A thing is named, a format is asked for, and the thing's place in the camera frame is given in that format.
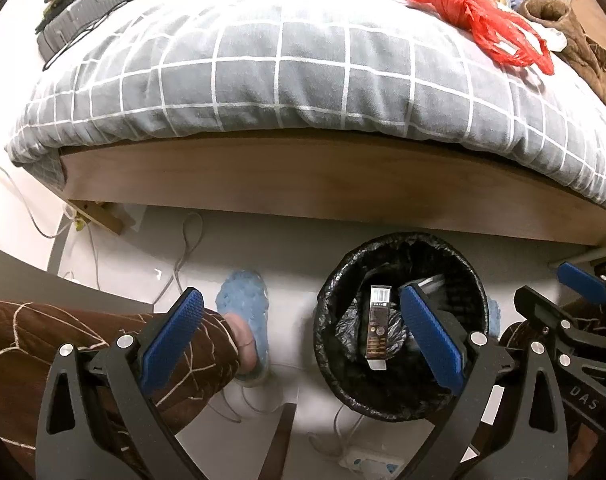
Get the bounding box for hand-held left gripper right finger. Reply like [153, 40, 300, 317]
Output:
[399, 282, 568, 480]

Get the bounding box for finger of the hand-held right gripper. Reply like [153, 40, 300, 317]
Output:
[514, 286, 606, 361]
[557, 261, 606, 311]

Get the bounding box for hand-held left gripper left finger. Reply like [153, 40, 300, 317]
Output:
[36, 287, 206, 480]

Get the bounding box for round bin with black bag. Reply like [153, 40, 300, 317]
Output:
[313, 232, 490, 422]

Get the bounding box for person's right leg brown pyjamas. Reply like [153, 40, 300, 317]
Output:
[498, 321, 601, 480]

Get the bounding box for person's leg brown pyjamas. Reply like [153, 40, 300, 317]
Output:
[498, 321, 601, 480]
[0, 300, 259, 480]

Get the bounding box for blue foam slipper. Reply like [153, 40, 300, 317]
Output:
[485, 297, 504, 338]
[215, 270, 271, 388]

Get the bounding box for white power strip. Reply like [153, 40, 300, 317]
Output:
[340, 447, 404, 476]

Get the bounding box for person's left leg brown pyjamas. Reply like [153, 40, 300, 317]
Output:
[0, 300, 259, 480]

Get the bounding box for dark wooden furniture leg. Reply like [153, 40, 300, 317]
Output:
[255, 402, 296, 480]

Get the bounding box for brown fleece garment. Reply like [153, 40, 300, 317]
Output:
[515, 0, 606, 121]

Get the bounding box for grey checked bed sheet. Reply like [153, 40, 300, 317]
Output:
[6, 0, 606, 211]

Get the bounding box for red plastic bag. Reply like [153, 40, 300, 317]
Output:
[387, 0, 554, 75]

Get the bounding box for grey hard suitcase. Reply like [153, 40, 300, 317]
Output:
[36, 0, 151, 58]

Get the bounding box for white floor cable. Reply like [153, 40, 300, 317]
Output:
[153, 212, 204, 306]

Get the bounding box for wooden bed frame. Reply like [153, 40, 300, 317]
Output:
[58, 127, 606, 248]

